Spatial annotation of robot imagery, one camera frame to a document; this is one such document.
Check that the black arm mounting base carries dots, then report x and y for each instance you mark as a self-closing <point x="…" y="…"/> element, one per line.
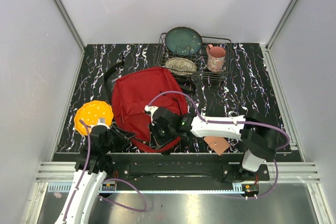
<point x="227" y="167"/>

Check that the black wire dish rack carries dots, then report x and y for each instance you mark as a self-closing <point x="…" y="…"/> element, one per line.
<point x="206" y="58"/>

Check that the teal ceramic plate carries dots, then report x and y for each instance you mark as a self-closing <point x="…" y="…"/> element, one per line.
<point x="183" y="41"/>

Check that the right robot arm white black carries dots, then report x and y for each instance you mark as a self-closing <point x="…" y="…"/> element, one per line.
<point x="260" y="140"/>

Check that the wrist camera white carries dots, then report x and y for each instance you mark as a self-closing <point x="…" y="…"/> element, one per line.
<point x="102" y="121"/>
<point x="149" y="109"/>

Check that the patterned beige plate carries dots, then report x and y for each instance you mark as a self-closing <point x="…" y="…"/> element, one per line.
<point x="180" y="66"/>

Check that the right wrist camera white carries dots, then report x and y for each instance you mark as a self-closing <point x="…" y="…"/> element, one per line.
<point x="149" y="109"/>

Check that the red backpack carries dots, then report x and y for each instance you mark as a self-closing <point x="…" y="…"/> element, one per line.
<point x="131" y="93"/>

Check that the orange perforated plate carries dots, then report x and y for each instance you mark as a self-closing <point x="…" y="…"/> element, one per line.
<point x="89" y="113"/>

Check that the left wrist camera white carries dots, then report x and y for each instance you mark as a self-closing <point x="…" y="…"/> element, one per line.
<point x="102" y="121"/>

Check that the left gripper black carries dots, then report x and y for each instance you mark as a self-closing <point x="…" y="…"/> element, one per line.
<point x="123" y="136"/>

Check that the pink patterned mug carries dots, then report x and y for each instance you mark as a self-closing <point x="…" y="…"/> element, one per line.
<point x="216" y="57"/>

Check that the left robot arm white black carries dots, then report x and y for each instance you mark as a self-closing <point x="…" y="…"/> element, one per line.
<point x="86" y="171"/>

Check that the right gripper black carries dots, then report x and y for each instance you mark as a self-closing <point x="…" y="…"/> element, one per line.
<point x="156" y="140"/>

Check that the aluminium frame rail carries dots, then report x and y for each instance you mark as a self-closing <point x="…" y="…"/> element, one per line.
<point x="282" y="173"/>

